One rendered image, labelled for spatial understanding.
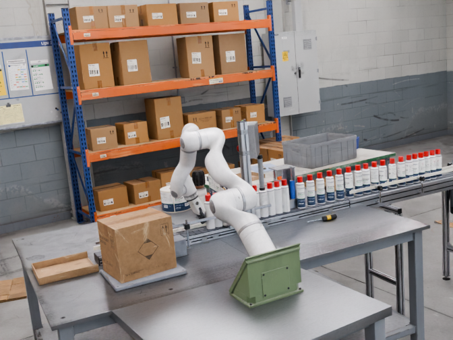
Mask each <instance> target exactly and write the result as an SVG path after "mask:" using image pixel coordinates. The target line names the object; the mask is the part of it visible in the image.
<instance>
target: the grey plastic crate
mask: <svg viewBox="0 0 453 340"><path fill-rule="evenodd" d="M338 138H340V139H338ZM356 139H357V135H351V134H335V133H323V134H318V135H314V136H308V137H304V138H297V139H294V140H288V141H284V142H282V147H283V157H284V164H287V165H292V166H296V167H302V168H306V169H315V168H318V167H323V166H326V165H331V164H334V163H339V162H343V161H347V160H351V159H355V158H357V141H356Z"/></svg>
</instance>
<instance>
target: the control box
mask: <svg viewBox="0 0 453 340"><path fill-rule="evenodd" d="M247 134H248V138H249V155H250V158H251V159H256V158H257V157H258V155H259V153H260V143H259V134H258V122H257V121H248V122H247Z"/></svg>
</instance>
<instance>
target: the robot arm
mask: <svg viewBox="0 0 453 340"><path fill-rule="evenodd" d="M224 142H225V136H224V133H223V131H222V130H220V129H219V128H217V127H210V128H206V129H202V130H199V127H198V126H197V125H196V124H194V123H188V124H186V125H185V126H184V127H183V129H182V132H181V137H180V145H181V148H180V160H179V164H178V165H177V167H176V168H175V170H174V172H173V175H172V178H171V186H170V191H171V195H172V197H174V198H180V197H182V196H183V197H184V199H185V200H186V201H187V202H188V203H189V205H190V207H191V209H192V211H193V212H194V213H195V214H196V215H197V216H198V218H199V219H203V218H205V216H204V214H203V212H202V211H204V212H205V211H206V210H205V208H204V206H203V204H202V203H201V201H200V199H199V198H198V191H197V190H196V188H195V186H194V183H193V181H192V179H191V177H190V175H189V174H190V172H191V171H192V169H193V168H194V166H195V160H196V154H197V150H202V149H206V148H208V149H210V152H209V153H208V154H207V156H206V158H205V166H206V168H207V170H208V172H209V174H210V176H211V178H212V179H213V180H214V181H215V182H216V183H218V184H220V185H222V186H224V187H226V188H228V190H223V191H220V192H217V193H215V194H213V195H212V197H211V198H210V202H209V205H210V210H211V212H212V214H213V215H214V216H215V217H216V218H217V219H219V220H221V221H222V222H224V223H226V224H228V225H230V226H232V227H233V228H234V229H235V230H236V232H237V234H238V235H239V237H240V239H241V241H242V243H243V245H244V246H245V249H246V250H247V253H248V254H249V256H254V255H257V254H261V253H264V252H269V251H272V250H276V248H275V246H274V244H273V243H272V240H271V239H270V237H269V235H268V233H267V232H266V230H265V228H264V226H263V225H262V222H261V221H260V219H259V218H258V216H256V215H255V214H251V213H248V212H244V211H247V210H251V209H252V208H254V207H255V206H256V204H257V202H258V196H257V194H256V192H255V190H254V189H253V188H252V187H251V186H250V185H249V184H248V183H247V182H246V181H244V180H243V179H241V178H240V177H238V176H237V175H235V174H234V173H233V172H232V171H231V170H230V168H229V166H228V165H227V162H226V161H225V159H224V157H223V155H222V148H223V146H224Z"/></svg>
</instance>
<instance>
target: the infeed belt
mask: <svg viewBox="0 0 453 340"><path fill-rule="evenodd" d="M344 201H347V199H344V200H337V199H335V202H327V201H326V203H325V204H323V205H319V204H317V203H316V204H315V207H308V206H307V205H305V207H306V208H305V209H298V208H291V209H290V212H286V213H282V214H281V215H287V214H291V213H295V212H299V211H302V210H308V209H311V208H317V207H320V206H325V205H329V204H334V203H338V202H344ZM281 215H275V216H269V217H267V218H261V219H260V220H264V219H269V218H272V217H278V216H281ZM225 228H228V227H224V226H223V227H221V228H215V229H213V230H207V229H206V228H203V229H197V230H194V231H189V236H193V235H198V234H202V233H207V232H211V231H216V230H219V229H225ZM176 235H180V236H182V237H187V232H185V233H180V234H176ZM176 235H173V236H176ZM95 254H96V256H97V257H101V256H102V255H101V252H95Z"/></svg>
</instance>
